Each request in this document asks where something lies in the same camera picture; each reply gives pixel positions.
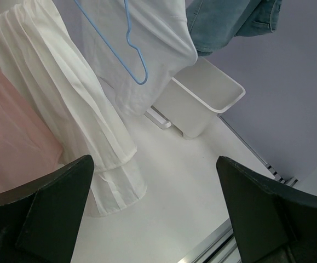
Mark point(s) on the white plastic basket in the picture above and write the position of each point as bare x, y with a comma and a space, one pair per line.
196, 95

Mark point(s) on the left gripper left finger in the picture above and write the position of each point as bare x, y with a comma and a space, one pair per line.
40, 220

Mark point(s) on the blue denim skirt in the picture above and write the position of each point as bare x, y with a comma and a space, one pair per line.
213, 23

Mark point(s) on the pink dress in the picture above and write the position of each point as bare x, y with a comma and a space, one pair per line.
28, 149

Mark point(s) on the white ruffled dress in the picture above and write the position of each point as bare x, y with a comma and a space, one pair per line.
41, 61

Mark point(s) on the white skirt on right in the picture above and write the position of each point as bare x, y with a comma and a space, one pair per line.
137, 47

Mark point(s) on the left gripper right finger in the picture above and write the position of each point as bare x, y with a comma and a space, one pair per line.
302, 213

